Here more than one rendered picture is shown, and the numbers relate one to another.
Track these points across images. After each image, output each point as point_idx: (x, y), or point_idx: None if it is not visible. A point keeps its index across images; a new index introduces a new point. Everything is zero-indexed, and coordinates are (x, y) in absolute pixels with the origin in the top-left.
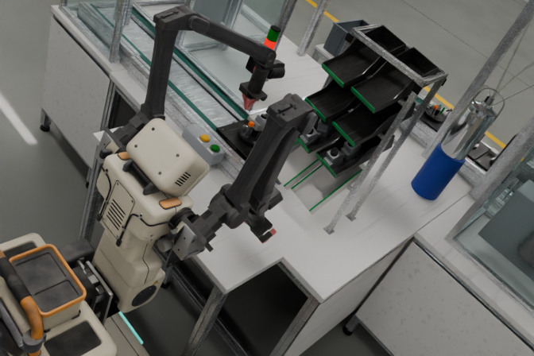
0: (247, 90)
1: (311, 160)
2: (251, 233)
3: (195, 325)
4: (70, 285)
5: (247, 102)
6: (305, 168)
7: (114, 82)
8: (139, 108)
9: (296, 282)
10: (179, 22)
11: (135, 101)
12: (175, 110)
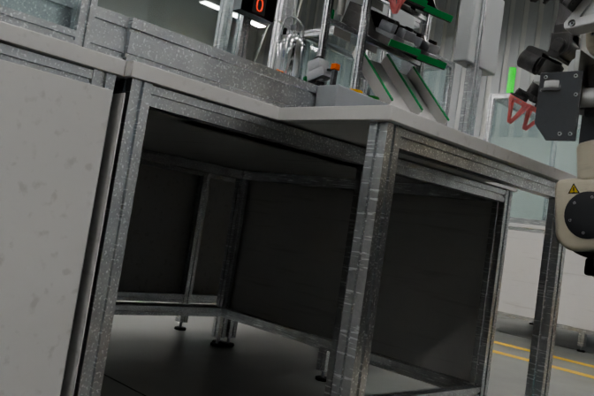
0: None
1: (387, 83)
2: None
3: (553, 293)
4: None
5: None
6: (393, 92)
7: (155, 79)
8: (241, 106)
9: (493, 196)
10: None
11: (228, 95)
12: (272, 86)
